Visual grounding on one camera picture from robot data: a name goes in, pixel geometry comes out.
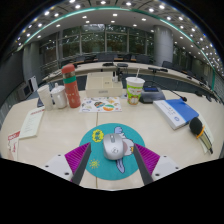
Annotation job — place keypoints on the round teal printed mouse pad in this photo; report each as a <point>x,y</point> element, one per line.
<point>100,168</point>

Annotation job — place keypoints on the black foam-tipped microphone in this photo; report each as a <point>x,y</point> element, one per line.
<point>196,126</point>

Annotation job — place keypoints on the silver grey computer mouse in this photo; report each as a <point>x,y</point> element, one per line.
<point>112,148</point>

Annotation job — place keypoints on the red printed fan magazine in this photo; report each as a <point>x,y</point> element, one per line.
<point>14,143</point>

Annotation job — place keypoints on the green printed paper drink cup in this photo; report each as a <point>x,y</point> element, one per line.
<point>134,91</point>

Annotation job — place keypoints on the tall white paper cup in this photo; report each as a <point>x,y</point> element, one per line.
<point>45,98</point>

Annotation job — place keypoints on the blue and white book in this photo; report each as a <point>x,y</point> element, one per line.
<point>175,111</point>

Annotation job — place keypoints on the red bottle with green band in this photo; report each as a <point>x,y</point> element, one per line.
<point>71,88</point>

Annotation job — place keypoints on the dark office chairs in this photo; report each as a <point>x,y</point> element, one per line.
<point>106,57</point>

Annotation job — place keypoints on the white lidded mug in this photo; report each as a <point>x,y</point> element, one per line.
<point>60,97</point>

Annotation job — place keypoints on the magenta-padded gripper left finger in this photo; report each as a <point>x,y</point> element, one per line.
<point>76,159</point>

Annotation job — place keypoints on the ceiling spot lights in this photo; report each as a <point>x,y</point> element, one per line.
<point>103,2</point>

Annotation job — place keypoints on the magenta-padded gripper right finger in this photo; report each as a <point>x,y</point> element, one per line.
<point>150,160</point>

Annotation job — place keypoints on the black conference microphone unit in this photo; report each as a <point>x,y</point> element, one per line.
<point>151,94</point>

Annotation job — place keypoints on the white paper booklet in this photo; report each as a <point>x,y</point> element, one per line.
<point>31,122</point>

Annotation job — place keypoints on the colourful sticker sheet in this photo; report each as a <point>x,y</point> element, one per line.
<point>100,104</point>

